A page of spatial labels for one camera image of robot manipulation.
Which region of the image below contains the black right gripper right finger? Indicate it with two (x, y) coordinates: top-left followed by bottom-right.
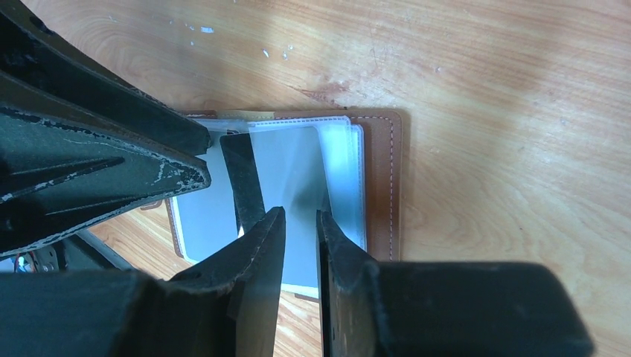
(316, 211), (595, 356)

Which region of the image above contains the grey card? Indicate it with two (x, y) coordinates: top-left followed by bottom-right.
(250, 127), (329, 298)

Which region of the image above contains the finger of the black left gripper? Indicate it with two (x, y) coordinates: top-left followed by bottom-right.
(1, 1), (211, 155)
(1, 108), (211, 256)

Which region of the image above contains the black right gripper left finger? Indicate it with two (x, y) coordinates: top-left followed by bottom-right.
(1, 207), (286, 356)

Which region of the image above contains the brown leather card holder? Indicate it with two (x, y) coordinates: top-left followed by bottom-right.
(140, 108), (404, 303)

